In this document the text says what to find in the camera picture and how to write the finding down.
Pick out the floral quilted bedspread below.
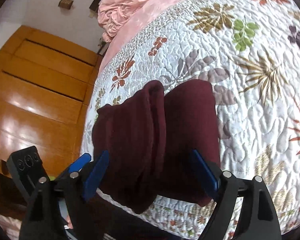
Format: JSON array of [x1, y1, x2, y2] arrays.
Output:
[[80, 0, 300, 238]]

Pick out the crumpled pink duvet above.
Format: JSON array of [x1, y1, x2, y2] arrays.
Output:
[[97, 0, 178, 43]]

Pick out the pink bed sheet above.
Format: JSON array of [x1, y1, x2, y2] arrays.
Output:
[[101, 0, 230, 67]]

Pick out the maroon pants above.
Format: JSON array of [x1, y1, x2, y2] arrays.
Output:
[[91, 79, 222, 215]]

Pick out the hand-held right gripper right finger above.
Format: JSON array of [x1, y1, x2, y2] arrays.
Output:
[[192, 149, 282, 240]]

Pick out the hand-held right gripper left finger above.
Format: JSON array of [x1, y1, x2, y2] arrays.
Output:
[[19, 150, 110, 240]]

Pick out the wooden wardrobe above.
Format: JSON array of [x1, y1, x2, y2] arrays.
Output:
[[0, 25, 103, 180]]

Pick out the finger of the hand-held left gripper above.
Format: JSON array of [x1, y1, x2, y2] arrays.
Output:
[[69, 152, 91, 173]]

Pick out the pale pink cloth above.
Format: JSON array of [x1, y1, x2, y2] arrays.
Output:
[[0, 214, 23, 240]]

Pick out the brown wall box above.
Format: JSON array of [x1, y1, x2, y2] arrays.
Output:
[[58, 0, 74, 10]]

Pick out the dark bedside table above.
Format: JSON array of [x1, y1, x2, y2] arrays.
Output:
[[97, 38, 109, 56]]

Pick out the person's left hand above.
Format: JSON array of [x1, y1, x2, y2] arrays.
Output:
[[64, 214, 73, 230]]

